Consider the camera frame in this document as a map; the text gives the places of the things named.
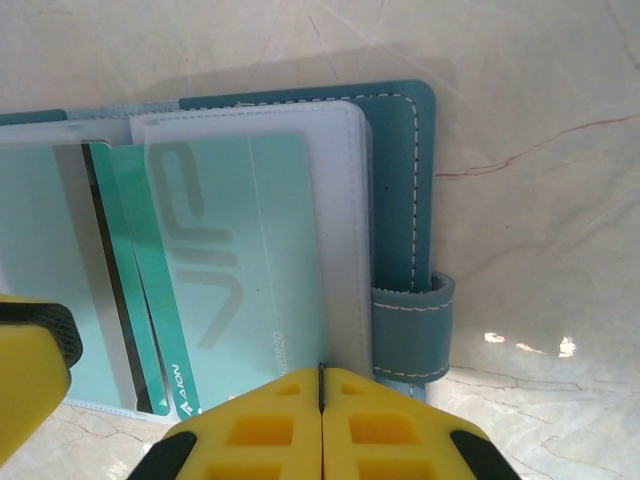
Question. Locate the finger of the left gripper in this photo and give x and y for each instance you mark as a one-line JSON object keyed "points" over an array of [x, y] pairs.
{"points": [[30, 360]]}

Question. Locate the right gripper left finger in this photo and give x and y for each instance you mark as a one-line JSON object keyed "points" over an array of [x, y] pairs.
{"points": [[250, 440]]}

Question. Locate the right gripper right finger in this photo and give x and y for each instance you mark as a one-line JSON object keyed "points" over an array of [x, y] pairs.
{"points": [[395, 440]]}

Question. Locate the teal card with black stripe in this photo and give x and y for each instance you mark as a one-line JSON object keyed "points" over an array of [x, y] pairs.
{"points": [[116, 275]]}

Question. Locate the teal VIP card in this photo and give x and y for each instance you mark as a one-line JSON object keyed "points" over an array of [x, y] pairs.
{"points": [[250, 225]]}

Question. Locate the teal leather card holder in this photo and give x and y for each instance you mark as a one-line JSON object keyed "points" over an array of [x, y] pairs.
{"points": [[395, 200]]}

